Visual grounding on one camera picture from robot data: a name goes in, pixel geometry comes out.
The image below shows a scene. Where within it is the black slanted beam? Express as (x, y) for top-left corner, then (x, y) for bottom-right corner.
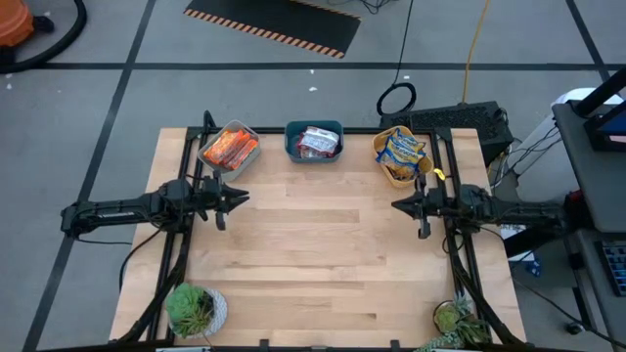
(569, 66), (626, 118)

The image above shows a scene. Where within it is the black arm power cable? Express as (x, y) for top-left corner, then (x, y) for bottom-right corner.
(118, 227), (165, 292)

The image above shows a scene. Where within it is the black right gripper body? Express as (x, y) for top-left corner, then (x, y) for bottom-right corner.
(412, 173), (456, 241)

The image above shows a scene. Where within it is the yellow plastic bin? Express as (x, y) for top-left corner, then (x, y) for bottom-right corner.
(371, 124), (435, 190)

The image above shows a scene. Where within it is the black vacuum hose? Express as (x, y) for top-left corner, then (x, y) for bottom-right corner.
(0, 0), (89, 74)

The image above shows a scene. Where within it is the black computer case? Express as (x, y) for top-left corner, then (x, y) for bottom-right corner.
(380, 101), (515, 167)

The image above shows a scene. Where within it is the teal plastic bin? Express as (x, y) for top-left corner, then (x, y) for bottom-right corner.
(284, 119), (345, 165)

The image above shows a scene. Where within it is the succulent in dark pot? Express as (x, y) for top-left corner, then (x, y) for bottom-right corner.
(415, 292), (493, 352)

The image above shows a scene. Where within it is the white paper sheet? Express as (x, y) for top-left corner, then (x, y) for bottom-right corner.
(499, 222), (537, 263)

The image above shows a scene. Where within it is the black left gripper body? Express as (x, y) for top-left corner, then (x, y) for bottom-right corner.
(198, 168), (229, 232)

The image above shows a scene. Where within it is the black hazard-striped floor mat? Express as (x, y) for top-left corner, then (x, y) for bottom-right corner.
(183, 0), (363, 60)

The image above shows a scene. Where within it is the orange shop vacuum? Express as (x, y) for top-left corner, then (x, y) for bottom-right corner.
(0, 0), (56, 50)

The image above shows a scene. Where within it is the grey plastic bin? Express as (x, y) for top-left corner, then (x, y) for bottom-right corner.
(197, 118), (262, 183)

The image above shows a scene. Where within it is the black aluminium table frame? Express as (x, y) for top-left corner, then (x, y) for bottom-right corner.
(116, 110), (528, 352)

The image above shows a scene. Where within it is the black hanging cable with coil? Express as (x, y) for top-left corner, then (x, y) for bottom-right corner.
(375, 0), (418, 117)

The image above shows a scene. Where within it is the yellow hanging cable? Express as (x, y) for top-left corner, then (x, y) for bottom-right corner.
(462, 0), (492, 105)

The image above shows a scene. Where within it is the black monitor with blue screen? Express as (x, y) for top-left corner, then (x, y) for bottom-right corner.
(584, 105), (626, 153)

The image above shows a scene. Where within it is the succulent in white pot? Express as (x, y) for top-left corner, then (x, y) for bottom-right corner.
(163, 282), (229, 340)

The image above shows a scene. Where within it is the grey equipment cart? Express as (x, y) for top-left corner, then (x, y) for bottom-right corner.
(552, 100), (626, 343)

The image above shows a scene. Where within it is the black keyboard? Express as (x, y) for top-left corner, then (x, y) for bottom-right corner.
(600, 242), (626, 298)

